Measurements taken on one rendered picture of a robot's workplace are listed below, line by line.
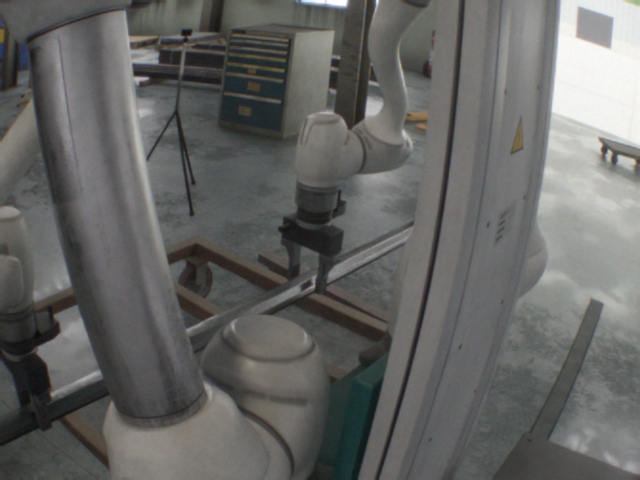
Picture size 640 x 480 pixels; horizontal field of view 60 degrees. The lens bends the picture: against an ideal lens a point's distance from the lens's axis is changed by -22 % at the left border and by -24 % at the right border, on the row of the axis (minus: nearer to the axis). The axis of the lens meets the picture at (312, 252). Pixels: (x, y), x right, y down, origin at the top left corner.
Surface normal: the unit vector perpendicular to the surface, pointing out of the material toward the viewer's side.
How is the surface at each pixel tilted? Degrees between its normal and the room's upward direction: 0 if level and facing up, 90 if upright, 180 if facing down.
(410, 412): 90
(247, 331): 9
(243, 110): 90
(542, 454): 0
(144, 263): 74
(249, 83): 90
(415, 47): 90
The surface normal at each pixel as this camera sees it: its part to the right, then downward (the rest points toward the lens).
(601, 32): -0.48, 0.33
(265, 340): 0.14, -0.95
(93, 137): 0.40, 0.25
